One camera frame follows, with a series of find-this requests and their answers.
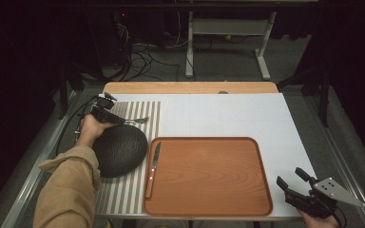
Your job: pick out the brown wooden tray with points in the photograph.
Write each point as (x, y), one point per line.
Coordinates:
(209, 177)

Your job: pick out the person's right hand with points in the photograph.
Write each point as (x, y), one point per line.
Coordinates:
(321, 223)

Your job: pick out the black metal stand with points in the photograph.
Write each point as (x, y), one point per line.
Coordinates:
(324, 95)
(64, 91)

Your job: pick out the small green ball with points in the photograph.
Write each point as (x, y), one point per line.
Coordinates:
(227, 37)

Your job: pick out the person's left hand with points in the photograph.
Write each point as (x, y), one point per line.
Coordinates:
(88, 129)

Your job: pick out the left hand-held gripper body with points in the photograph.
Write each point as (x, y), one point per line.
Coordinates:
(103, 106)

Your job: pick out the white metal desk frame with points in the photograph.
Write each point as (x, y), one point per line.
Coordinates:
(228, 27)

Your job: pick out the aluminium floor rail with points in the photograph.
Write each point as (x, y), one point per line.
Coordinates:
(345, 164)
(25, 190)

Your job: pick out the black equipment with red light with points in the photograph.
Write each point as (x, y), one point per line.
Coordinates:
(122, 31)

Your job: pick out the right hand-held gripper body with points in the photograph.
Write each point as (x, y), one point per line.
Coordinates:
(331, 189)

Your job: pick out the dark round textured plate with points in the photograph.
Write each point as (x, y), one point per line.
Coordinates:
(123, 152)

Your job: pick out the striped beige placemat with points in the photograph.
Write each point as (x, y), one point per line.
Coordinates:
(123, 196)

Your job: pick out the white table cover board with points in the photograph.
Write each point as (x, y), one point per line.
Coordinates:
(228, 117)

